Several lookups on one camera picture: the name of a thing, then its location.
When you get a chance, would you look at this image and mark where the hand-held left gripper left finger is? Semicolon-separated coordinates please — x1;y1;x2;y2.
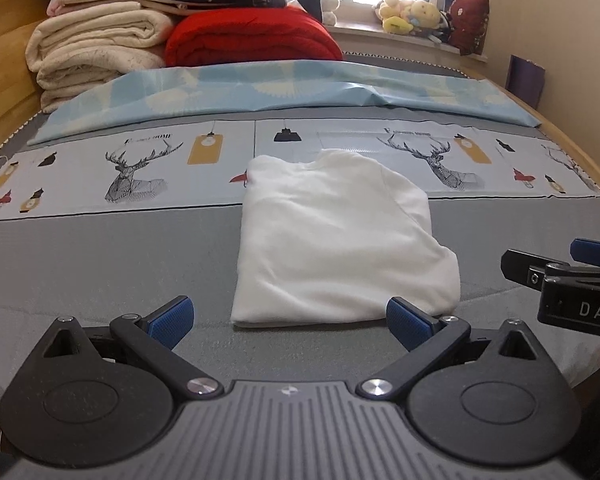
35;295;226;400

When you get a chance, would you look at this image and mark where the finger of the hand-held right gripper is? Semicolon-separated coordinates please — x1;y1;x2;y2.
570;238;600;267
501;248;576;290

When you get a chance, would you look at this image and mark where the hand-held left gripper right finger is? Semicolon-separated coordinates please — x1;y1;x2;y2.
355;296;552;401

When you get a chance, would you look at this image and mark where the white long-sleeve shirt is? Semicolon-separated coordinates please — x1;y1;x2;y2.
230;148;462;330

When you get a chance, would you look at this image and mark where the grey deer-print bed sheet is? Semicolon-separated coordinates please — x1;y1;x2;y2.
0;50;600;411

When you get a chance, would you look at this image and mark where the dark red cushion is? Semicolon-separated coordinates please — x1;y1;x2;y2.
447;0;491;56

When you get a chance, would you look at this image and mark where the light blue cloud-print sheet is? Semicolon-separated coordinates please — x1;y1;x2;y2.
27;59;541;147

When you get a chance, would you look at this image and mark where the white window sill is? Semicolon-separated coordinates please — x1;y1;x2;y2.
330;17;486;61

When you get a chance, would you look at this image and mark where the pale yellow plush toy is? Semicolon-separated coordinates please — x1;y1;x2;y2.
374;0;416;36

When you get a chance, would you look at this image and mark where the cream folded quilt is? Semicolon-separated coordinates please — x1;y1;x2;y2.
26;1;176;115

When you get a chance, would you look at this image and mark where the red folded quilt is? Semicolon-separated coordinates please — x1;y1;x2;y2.
164;4;343;68

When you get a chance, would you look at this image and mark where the wooden headboard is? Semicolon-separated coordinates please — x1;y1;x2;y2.
0;0;66;141

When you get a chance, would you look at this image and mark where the wooden bed side rail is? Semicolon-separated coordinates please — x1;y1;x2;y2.
472;67;600;211

